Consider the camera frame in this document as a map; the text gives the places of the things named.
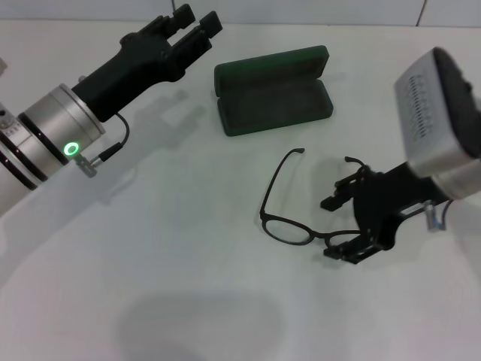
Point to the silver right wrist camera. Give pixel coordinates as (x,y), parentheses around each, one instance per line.
(432,109)

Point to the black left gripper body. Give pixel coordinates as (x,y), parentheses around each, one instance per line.
(131,67)

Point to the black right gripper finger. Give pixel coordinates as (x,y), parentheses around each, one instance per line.
(349,250)
(343,190)

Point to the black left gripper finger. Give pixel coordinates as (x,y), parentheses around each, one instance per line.
(197,39)
(173,20)

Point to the green glasses case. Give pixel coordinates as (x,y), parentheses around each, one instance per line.
(270,105)

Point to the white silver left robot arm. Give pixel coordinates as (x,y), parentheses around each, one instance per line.
(49,124)

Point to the black glasses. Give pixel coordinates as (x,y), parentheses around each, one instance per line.
(264,214)

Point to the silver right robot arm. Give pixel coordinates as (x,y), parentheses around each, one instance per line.
(451,176)

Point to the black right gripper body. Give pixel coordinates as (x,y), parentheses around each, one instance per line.
(379,203)

